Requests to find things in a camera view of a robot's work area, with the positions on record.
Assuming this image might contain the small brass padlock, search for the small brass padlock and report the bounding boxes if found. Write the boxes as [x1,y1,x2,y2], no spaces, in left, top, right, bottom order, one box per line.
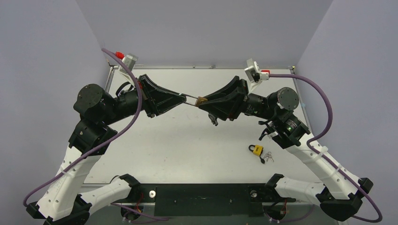
[180,93,208,107]

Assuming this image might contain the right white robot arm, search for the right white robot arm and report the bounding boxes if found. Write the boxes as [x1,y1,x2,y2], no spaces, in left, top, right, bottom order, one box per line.
[195,74,373,221]

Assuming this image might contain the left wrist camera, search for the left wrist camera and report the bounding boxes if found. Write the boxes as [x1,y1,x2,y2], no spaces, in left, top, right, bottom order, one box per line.
[119,53,138,79]

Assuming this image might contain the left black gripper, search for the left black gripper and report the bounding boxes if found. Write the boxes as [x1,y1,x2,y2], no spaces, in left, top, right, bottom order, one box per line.
[101,74,186,126]

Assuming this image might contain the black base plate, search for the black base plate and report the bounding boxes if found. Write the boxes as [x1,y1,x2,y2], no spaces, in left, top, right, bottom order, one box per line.
[118,183,285,217]

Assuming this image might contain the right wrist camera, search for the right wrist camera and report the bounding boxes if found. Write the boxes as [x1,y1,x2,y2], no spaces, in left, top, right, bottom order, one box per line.
[244,59,271,94]

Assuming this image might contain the silver keys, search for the silver keys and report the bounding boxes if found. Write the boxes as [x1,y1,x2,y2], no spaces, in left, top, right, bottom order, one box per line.
[260,151,274,164]

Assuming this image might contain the small keys bunch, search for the small keys bunch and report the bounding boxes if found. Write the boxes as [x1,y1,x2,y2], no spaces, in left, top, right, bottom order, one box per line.
[208,113,219,126]

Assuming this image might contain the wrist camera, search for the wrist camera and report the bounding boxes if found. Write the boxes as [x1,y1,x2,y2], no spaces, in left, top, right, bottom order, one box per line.
[244,59,271,94]
[119,53,138,79]

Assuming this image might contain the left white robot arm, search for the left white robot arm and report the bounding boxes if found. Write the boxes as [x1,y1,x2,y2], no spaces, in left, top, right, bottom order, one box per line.
[26,75,186,225]

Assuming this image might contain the yellow padlock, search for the yellow padlock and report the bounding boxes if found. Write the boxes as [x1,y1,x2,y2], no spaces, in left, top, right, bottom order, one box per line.
[248,145,265,164]

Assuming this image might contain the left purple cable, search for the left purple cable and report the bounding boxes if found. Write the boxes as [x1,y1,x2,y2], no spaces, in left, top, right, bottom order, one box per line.
[23,47,144,208]

